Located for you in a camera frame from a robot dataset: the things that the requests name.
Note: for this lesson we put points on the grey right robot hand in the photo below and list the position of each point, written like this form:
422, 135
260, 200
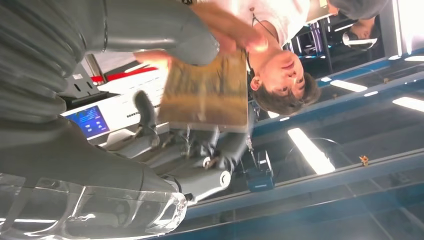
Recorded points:
82, 165

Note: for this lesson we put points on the person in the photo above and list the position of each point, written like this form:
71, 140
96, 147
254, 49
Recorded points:
281, 76
361, 20

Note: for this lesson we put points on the white kiosk with blue screen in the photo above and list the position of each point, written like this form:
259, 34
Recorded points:
116, 109

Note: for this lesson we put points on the grey slotted metal plate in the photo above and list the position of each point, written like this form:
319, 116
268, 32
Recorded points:
79, 84

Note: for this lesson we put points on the ceiling light panel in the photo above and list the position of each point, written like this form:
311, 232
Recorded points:
409, 104
311, 152
349, 86

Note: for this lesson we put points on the red barrier belt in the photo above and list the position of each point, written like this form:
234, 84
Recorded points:
132, 73

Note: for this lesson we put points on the blue box device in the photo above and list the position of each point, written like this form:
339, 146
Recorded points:
261, 179

